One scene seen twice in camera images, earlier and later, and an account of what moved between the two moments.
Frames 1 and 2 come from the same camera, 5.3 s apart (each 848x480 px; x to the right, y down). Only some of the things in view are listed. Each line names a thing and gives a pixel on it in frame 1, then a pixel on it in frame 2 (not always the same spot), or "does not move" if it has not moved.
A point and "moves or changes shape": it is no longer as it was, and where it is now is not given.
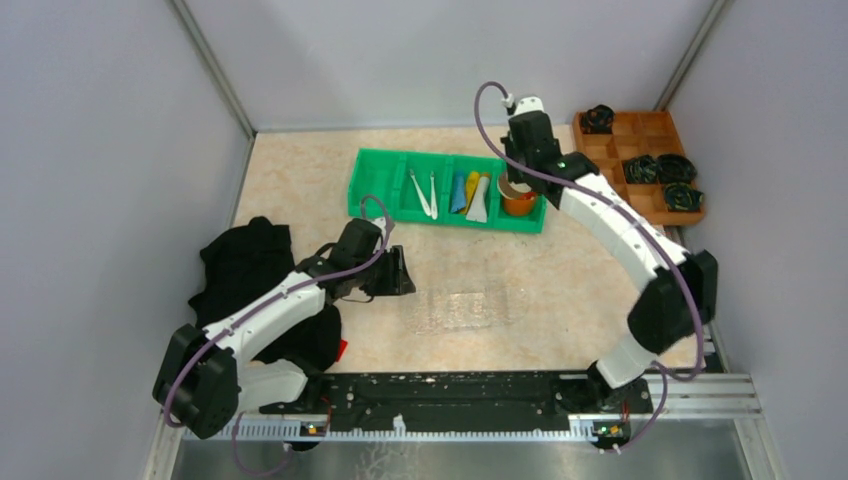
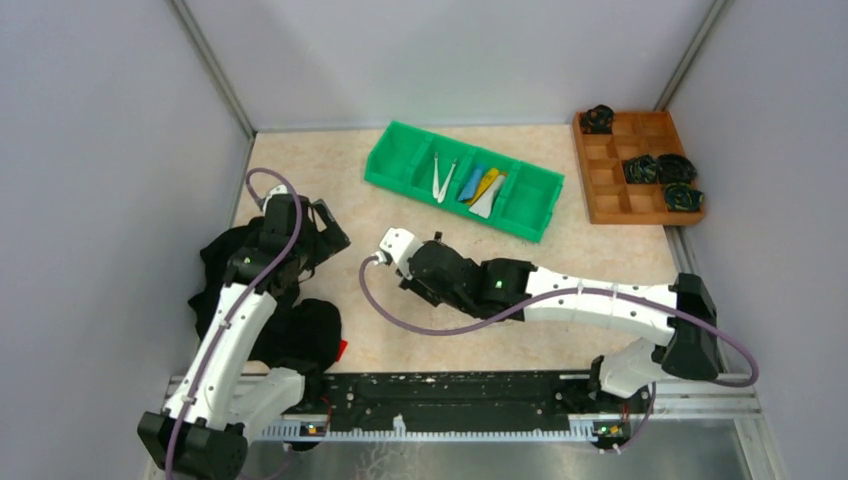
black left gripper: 382,278 → 327,229
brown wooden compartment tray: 638,133 does not move
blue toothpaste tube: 459,198 → 471,187
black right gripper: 519,176 → 419,266
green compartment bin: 440,187 moves or changes shape
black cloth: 239,263 does not move
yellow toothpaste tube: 471,185 → 489,176
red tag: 342,346 does not move
